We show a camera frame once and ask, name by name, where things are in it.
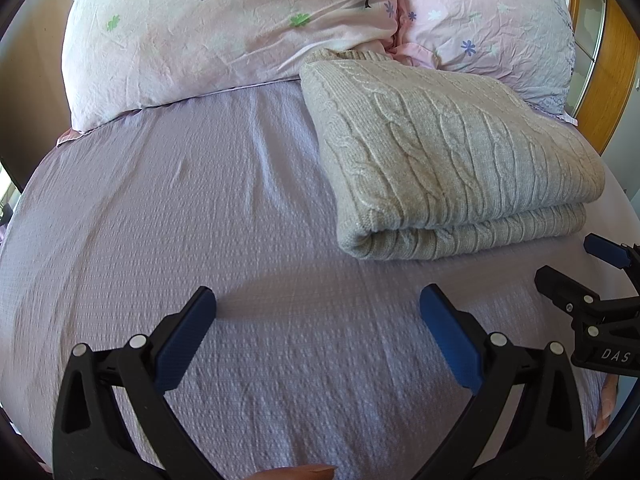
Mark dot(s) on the lavender bed sheet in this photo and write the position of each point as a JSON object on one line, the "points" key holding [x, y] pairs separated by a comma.
{"points": [[200, 235]]}

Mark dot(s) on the person's left hand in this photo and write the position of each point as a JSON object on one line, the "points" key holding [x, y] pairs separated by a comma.
{"points": [[295, 474]]}

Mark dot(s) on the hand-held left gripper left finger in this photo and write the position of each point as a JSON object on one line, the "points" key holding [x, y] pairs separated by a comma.
{"points": [[184, 342]]}

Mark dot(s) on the pink tree print pillow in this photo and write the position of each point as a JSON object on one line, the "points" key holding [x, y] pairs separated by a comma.
{"points": [[210, 35]]}

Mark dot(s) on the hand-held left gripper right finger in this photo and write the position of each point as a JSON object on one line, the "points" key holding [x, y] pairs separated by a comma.
{"points": [[450, 342]]}

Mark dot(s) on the person's right hand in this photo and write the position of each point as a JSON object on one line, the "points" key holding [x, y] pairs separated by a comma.
{"points": [[607, 402]]}

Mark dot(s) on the pink flower print pillow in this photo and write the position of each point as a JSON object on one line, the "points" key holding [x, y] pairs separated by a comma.
{"points": [[490, 15]]}

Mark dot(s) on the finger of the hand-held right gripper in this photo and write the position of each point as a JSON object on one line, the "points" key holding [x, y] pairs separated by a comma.
{"points": [[606, 250], [557, 285]]}

